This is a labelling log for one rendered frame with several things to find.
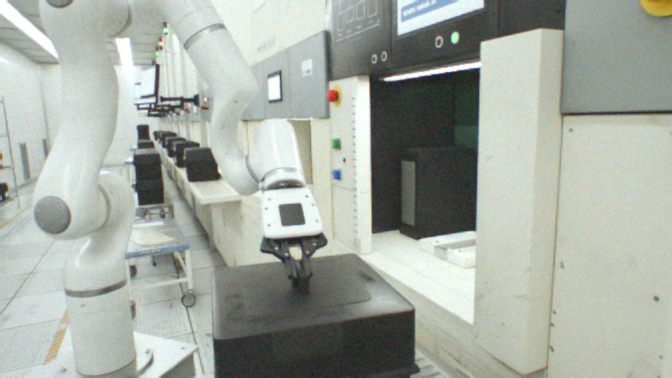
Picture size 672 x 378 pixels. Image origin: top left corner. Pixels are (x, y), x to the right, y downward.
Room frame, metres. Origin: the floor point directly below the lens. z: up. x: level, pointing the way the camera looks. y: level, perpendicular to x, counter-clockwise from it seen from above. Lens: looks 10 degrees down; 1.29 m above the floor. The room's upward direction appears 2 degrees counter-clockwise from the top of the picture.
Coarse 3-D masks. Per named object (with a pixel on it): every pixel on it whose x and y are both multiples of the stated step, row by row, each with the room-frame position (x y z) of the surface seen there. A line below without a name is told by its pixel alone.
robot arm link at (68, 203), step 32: (64, 0) 0.76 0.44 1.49; (96, 0) 0.80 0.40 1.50; (64, 32) 0.79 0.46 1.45; (96, 32) 0.80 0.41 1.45; (64, 64) 0.83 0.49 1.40; (96, 64) 0.83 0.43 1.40; (64, 96) 0.84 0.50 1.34; (96, 96) 0.84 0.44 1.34; (64, 128) 0.83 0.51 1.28; (96, 128) 0.84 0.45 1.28; (64, 160) 0.81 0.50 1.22; (96, 160) 0.83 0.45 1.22; (64, 192) 0.78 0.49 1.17; (96, 192) 0.82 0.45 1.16; (64, 224) 0.77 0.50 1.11; (96, 224) 0.82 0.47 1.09
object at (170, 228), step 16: (176, 224) 3.45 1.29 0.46; (176, 240) 2.97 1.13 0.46; (128, 256) 2.71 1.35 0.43; (144, 256) 2.75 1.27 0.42; (176, 256) 3.64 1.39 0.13; (128, 272) 2.71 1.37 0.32; (128, 288) 2.71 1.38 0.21; (144, 288) 2.76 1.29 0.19; (192, 288) 2.89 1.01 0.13; (192, 304) 2.88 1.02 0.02
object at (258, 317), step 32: (320, 256) 0.84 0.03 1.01; (352, 256) 0.83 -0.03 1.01; (224, 288) 0.68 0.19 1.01; (256, 288) 0.68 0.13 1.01; (288, 288) 0.67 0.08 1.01; (320, 288) 0.67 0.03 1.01; (352, 288) 0.67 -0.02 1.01; (384, 288) 0.66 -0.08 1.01; (224, 320) 0.56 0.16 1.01; (256, 320) 0.56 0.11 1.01; (288, 320) 0.56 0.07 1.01; (320, 320) 0.56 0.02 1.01; (352, 320) 0.56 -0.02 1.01; (384, 320) 0.57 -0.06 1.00; (224, 352) 0.51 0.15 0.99; (256, 352) 0.52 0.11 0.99; (288, 352) 0.53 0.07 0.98; (320, 352) 0.55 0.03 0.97; (352, 352) 0.56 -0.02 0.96; (384, 352) 0.57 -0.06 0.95
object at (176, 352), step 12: (144, 336) 1.01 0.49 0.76; (156, 348) 0.95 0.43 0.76; (168, 348) 0.94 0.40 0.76; (180, 348) 0.95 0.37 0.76; (192, 348) 0.94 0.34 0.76; (60, 360) 0.90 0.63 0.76; (156, 360) 0.89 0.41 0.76; (168, 360) 0.89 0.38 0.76; (180, 360) 0.90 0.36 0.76; (192, 360) 0.94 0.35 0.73; (36, 372) 0.86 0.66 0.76; (48, 372) 0.85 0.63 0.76; (144, 372) 0.85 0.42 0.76; (156, 372) 0.85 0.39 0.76; (168, 372) 0.86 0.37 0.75; (180, 372) 0.90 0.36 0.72; (192, 372) 0.94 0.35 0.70
